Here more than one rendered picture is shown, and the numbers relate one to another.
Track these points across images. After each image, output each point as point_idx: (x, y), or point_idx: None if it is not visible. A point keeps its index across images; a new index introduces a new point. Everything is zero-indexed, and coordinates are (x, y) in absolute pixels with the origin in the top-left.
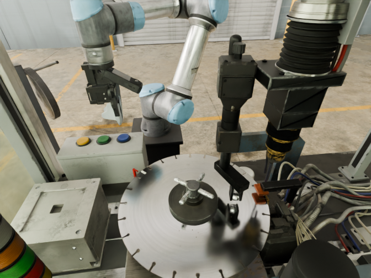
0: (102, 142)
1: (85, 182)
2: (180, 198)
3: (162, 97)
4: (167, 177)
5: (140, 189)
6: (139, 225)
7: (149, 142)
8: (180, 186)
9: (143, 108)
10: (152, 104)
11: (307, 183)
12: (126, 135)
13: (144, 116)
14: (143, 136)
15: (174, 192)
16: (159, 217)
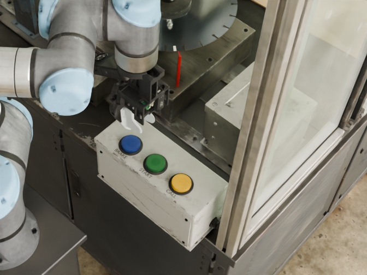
0: (160, 155)
1: (222, 110)
2: (177, 2)
3: (8, 140)
4: (162, 29)
5: (193, 36)
6: (218, 14)
7: (51, 213)
8: (164, 9)
9: (22, 207)
10: (22, 165)
11: (3, 4)
12: (126, 141)
13: (25, 215)
14: (104, 129)
15: (174, 9)
16: (201, 9)
